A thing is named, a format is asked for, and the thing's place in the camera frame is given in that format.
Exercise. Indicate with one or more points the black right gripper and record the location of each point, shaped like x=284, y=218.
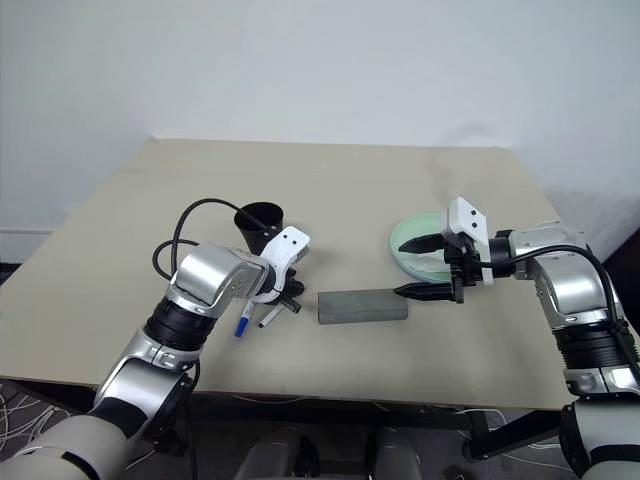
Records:
x=461, y=262

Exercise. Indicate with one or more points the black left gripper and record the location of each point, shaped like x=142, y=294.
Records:
x=286, y=284

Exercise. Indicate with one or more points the white marker with black cap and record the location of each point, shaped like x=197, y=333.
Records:
x=267, y=318

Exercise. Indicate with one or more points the light green plate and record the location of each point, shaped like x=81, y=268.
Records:
x=415, y=227

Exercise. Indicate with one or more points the white marker with blue cap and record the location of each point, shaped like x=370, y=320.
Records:
x=243, y=322

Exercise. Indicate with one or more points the grey glasses case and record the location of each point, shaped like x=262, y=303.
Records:
x=360, y=307

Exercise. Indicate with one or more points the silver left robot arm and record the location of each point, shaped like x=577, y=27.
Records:
x=210, y=275

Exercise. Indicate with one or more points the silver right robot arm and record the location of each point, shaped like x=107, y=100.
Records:
x=565, y=280

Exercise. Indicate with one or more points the black plastic cup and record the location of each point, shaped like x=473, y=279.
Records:
x=260, y=220

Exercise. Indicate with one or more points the dark grey rounded shape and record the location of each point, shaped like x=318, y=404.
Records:
x=400, y=455
x=275, y=457

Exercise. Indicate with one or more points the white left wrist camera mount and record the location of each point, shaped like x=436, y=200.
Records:
x=285, y=245

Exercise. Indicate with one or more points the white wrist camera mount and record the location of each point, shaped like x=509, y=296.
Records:
x=285, y=245
x=467, y=217

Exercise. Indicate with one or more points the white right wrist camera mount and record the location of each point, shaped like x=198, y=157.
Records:
x=467, y=217

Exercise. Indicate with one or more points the black metal table frame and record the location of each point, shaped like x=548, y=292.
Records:
x=500, y=440

